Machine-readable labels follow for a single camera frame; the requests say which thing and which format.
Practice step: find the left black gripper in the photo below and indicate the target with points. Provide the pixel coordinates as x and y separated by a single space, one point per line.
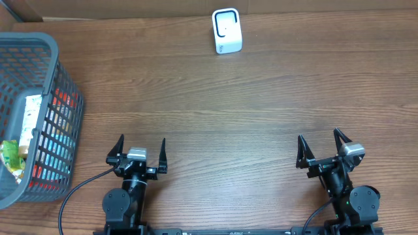
160 169

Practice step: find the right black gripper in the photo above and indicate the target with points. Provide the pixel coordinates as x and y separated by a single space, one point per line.
305 158

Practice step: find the white cream tube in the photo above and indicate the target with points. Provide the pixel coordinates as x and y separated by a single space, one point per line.
31 113

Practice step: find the green yellow snack packet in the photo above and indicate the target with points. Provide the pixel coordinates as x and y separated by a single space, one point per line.
11 159

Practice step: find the teal snack packet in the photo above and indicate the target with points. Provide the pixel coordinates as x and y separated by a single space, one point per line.
54 157

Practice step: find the orange spaghetti packet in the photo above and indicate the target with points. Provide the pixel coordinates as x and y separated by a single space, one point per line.
59 118

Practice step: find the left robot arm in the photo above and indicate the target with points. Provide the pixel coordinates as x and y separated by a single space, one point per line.
123 207

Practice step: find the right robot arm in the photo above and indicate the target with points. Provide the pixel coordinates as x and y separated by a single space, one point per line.
355 208

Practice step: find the white barcode scanner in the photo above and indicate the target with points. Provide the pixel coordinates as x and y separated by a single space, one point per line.
227 31

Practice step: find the grey plastic mesh basket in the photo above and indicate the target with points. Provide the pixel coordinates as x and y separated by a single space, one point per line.
30 66

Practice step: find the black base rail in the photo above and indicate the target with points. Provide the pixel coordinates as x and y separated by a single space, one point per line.
178 231

